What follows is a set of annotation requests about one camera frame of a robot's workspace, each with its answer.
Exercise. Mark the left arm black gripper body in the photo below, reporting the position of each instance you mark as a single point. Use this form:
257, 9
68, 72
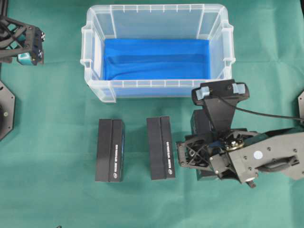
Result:
21, 41

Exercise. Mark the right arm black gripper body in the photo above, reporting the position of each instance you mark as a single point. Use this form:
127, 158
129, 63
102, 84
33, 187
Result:
241, 155

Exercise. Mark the black box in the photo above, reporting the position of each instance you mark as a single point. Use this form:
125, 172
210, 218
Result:
110, 151
160, 148
200, 124

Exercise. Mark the clear plastic storage case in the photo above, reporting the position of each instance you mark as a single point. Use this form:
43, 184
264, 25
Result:
168, 21

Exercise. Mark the blue foam insert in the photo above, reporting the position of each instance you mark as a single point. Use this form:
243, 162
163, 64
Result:
156, 59

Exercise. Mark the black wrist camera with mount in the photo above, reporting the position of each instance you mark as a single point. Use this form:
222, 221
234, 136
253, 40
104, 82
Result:
219, 100

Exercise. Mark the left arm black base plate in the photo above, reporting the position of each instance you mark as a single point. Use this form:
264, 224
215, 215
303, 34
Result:
7, 110

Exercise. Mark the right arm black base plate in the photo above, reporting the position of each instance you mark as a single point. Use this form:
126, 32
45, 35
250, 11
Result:
300, 100

